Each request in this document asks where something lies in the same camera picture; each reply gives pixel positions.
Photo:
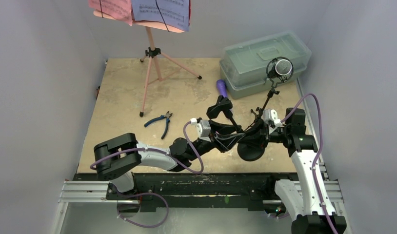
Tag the blue sheet music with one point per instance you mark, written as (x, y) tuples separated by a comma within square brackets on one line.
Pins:
[(174, 13)]

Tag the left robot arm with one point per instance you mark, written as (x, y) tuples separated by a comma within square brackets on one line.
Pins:
[(115, 158)]

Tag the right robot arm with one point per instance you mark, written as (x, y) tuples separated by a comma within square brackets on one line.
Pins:
[(310, 207)]

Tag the purple microphone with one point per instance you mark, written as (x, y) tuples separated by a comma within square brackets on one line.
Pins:
[(221, 87)]

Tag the black round-base mic stand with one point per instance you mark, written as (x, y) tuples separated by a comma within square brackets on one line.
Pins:
[(246, 153)]

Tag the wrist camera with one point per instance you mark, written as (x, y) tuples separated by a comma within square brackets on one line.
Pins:
[(203, 129), (270, 117)]

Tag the silver condenser microphone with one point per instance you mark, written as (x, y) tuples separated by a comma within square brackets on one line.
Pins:
[(279, 70)]

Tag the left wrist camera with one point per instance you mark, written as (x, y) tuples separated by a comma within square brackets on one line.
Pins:
[(203, 129)]

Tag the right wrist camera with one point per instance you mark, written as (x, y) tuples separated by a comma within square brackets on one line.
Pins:
[(270, 117)]

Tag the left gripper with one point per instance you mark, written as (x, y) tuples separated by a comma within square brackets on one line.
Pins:
[(223, 137)]

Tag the pink music stand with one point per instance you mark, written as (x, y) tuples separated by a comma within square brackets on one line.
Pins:
[(151, 54)]

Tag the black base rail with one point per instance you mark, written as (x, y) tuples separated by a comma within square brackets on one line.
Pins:
[(251, 191)]

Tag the black tripod mic stand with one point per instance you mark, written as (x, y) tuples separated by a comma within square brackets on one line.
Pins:
[(268, 100)]

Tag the translucent plastic storage box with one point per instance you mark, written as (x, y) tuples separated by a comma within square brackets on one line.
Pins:
[(244, 66)]

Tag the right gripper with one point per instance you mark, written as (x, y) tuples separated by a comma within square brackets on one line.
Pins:
[(261, 129)]

